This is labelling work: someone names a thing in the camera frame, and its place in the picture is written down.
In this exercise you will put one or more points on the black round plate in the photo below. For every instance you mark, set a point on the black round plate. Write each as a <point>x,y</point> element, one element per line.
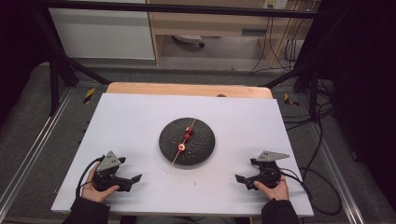
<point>199,146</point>

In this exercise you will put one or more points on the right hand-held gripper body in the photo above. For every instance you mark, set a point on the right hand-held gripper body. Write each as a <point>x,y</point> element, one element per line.
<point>268,171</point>

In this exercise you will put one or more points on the person's left hand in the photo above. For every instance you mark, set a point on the person's left hand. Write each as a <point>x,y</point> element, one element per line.
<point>93,191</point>

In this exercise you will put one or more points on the white power strip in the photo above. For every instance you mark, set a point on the white power strip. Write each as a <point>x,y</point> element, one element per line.
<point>275,3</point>

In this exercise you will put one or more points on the light wooden desk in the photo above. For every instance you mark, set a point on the light wooden desk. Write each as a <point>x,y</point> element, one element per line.
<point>211,26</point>

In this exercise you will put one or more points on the white chair base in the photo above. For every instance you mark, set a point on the white chair base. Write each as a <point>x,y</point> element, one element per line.
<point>189,39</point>

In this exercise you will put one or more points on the yellow black tape marker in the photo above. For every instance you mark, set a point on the yellow black tape marker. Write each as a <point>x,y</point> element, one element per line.
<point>89,95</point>
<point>290,100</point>

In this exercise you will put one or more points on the white cabinet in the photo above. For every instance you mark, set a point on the white cabinet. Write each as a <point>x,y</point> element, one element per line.
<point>102,34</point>

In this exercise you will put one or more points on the wooden table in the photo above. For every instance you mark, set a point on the wooden table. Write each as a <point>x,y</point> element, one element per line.
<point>186,90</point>

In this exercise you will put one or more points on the person's right hand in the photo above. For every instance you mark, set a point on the person's right hand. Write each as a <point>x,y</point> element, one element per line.
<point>275,192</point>

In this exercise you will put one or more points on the red fruit piece yellow core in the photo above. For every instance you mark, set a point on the red fruit piece yellow core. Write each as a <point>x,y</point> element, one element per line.
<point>181,147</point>

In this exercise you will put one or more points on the wooden skewer stick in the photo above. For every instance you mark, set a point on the wooden skewer stick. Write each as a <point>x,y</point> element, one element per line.
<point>174,159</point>

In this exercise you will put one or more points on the aluminium floor rail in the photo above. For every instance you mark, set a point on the aluminium floor rail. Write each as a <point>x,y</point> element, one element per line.
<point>337,177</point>
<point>31,152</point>

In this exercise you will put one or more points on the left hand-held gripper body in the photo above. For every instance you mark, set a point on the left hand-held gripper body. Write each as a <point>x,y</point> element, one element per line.
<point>106,174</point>

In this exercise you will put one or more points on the black metal frame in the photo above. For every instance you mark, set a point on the black metal frame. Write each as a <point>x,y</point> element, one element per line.
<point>174,10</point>

